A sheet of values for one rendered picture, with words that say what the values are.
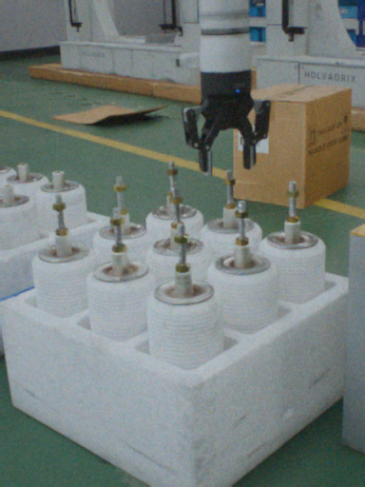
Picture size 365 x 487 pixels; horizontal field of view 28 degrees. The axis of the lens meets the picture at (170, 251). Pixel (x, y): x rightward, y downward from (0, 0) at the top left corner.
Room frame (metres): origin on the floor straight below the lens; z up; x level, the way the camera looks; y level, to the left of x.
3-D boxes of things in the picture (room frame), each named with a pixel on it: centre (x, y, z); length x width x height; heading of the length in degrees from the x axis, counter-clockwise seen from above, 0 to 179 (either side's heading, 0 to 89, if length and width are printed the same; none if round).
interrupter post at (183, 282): (0.83, -0.01, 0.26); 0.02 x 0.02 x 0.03
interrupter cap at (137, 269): (0.91, 0.07, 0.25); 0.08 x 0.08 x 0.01
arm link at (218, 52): (1.10, -0.09, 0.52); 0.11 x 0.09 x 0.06; 21
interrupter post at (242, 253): (0.91, -0.10, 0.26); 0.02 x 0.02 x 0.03
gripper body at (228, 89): (1.08, -0.09, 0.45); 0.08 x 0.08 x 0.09
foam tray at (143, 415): (1.00, -0.01, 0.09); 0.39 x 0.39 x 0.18; 46
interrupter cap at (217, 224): (1.08, -0.10, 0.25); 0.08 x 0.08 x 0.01
